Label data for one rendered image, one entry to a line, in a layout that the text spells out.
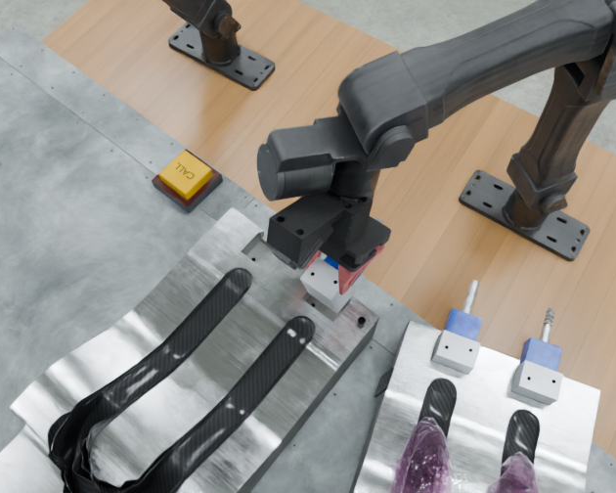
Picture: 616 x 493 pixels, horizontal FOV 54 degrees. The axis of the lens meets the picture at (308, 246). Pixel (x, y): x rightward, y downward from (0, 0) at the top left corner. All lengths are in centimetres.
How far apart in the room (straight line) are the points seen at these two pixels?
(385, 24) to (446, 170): 142
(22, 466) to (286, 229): 45
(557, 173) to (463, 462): 39
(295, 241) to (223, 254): 26
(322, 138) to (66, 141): 61
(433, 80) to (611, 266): 56
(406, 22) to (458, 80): 186
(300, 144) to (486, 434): 45
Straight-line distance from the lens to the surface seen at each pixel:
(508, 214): 99
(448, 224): 98
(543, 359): 85
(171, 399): 76
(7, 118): 117
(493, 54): 58
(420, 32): 239
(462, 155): 105
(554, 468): 84
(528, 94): 229
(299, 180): 58
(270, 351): 78
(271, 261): 85
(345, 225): 63
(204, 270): 82
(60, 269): 98
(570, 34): 61
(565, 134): 78
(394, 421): 78
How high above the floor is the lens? 163
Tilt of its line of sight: 64 degrees down
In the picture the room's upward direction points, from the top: 2 degrees clockwise
